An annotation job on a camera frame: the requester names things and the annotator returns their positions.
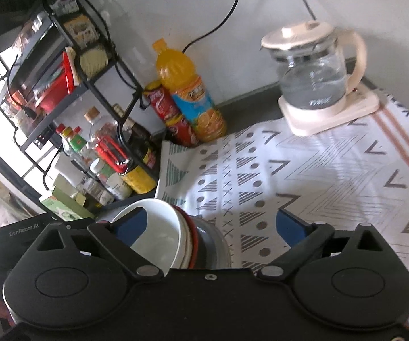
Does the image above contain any beige kettle base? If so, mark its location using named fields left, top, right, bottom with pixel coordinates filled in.
left=278, top=84, right=380, bottom=137

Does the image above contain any glass kettle with beige handle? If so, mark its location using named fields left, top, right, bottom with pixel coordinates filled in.
left=261, top=21, right=368, bottom=110

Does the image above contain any red rimmed plate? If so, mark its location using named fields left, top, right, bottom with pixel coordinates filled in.
left=174, top=205, right=199, bottom=269

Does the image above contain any orange juice bottle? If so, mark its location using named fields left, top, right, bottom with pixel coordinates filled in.
left=152, top=39, right=227, bottom=142

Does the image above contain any red cola can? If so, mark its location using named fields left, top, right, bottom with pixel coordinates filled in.
left=143, top=80, right=199, bottom=148

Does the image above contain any patterned white table cloth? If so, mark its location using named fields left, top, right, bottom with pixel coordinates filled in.
left=156, top=94, right=409, bottom=270

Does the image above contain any dark soy sauce bottle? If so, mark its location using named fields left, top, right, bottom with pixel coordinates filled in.
left=114, top=116, right=157, bottom=170

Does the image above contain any black wire spice rack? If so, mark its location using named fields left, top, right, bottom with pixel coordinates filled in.
left=0, top=0, right=162, bottom=202

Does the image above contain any white bakery plate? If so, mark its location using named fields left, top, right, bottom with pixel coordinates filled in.
left=191, top=216, right=231, bottom=269

